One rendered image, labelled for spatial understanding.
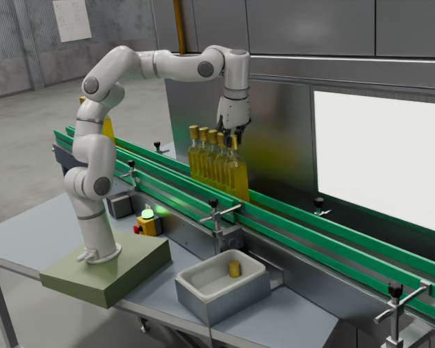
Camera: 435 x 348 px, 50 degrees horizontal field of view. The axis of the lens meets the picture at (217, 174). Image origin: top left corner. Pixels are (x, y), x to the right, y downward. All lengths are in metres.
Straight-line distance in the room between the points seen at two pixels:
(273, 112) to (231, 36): 0.33
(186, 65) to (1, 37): 11.87
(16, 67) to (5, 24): 1.05
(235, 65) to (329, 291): 0.68
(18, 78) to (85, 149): 11.84
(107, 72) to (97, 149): 0.23
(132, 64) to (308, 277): 0.79
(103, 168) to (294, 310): 0.69
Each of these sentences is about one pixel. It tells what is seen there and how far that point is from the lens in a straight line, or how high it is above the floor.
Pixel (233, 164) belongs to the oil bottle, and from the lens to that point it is 1.51.
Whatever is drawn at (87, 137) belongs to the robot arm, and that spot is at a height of 1.23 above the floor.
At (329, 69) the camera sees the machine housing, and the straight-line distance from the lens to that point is 1.33.
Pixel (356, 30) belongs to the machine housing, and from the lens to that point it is 1.29.
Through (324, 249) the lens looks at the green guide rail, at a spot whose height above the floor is 0.93.
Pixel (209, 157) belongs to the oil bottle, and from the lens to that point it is 1.62.
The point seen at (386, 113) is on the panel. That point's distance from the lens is 1.23.
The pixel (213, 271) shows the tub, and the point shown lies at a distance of 1.46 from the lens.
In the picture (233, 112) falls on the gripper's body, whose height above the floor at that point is 1.25.
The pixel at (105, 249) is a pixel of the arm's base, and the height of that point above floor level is 0.85.
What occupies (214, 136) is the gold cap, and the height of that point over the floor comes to 1.15.
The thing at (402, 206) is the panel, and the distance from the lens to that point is 1.28.
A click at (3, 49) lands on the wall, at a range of 13.13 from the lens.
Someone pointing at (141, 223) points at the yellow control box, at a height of 0.81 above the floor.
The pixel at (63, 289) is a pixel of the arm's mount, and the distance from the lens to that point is 1.61.
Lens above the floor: 1.56
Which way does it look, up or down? 20 degrees down
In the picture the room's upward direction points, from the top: 7 degrees counter-clockwise
